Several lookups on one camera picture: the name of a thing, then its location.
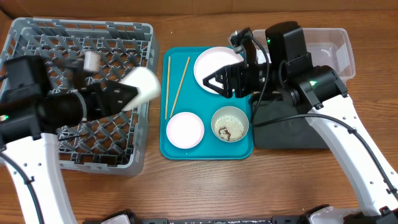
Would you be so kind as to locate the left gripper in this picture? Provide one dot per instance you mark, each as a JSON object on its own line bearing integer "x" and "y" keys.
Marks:
{"x": 112, "y": 99}

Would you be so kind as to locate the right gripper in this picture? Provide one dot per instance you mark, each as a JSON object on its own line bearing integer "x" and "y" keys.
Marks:
{"x": 241, "y": 79}

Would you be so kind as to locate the large white plate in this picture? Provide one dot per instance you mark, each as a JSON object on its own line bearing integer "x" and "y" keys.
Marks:
{"x": 212, "y": 60}

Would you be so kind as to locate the white cup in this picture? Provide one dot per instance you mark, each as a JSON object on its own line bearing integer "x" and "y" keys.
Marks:
{"x": 147, "y": 84}

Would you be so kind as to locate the wooden chopstick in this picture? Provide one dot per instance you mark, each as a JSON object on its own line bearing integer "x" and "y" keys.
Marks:
{"x": 179, "y": 87}
{"x": 167, "y": 88}

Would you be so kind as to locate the grey-green bowl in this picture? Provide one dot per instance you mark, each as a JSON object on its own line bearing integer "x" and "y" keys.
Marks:
{"x": 233, "y": 111}

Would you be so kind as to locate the rice and food leftovers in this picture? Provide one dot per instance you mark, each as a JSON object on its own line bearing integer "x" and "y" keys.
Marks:
{"x": 229, "y": 128}

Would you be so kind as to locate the small pink saucer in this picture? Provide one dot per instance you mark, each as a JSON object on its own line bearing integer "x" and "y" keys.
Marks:
{"x": 185, "y": 130}

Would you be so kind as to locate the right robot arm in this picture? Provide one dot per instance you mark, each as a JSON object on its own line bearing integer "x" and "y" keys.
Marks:
{"x": 282, "y": 68}

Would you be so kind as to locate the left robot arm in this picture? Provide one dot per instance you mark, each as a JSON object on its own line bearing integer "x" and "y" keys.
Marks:
{"x": 45, "y": 95}

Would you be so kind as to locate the grey dishwasher rack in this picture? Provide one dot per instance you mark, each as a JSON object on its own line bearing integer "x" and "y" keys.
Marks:
{"x": 112, "y": 145}

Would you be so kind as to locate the teal serving tray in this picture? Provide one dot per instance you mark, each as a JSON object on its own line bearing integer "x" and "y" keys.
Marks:
{"x": 195, "y": 99}

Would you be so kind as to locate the black tray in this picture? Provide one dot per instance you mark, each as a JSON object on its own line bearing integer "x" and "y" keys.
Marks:
{"x": 292, "y": 134}

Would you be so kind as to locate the clear plastic bin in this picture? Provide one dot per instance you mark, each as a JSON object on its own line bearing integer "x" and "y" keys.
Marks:
{"x": 331, "y": 47}

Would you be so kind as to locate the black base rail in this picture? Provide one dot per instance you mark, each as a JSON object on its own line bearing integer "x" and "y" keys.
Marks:
{"x": 217, "y": 221}

